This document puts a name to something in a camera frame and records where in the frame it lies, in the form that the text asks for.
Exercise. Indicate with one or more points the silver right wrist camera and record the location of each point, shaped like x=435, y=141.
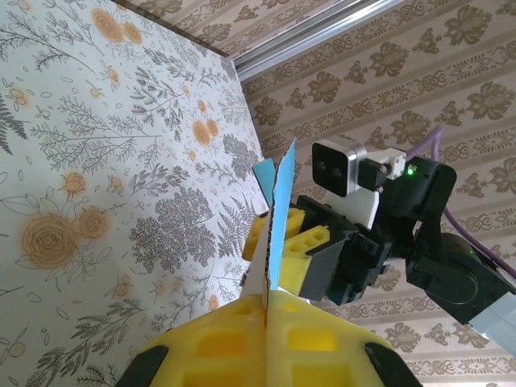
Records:
x=330, y=169

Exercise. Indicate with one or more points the aluminium frame post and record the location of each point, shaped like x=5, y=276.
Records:
x=306, y=35

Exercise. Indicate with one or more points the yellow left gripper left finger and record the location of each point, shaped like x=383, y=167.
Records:
x=209, y=350

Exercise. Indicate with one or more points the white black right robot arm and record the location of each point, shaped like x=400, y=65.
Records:
x=496, y=318

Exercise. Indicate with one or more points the blue white paper box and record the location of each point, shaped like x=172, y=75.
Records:
x=278, y=225

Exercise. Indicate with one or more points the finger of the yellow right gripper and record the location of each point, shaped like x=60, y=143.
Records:
x=296, y=221
x=294, y=270

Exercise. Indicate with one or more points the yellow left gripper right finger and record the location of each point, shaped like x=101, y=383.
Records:
x=322, y=354

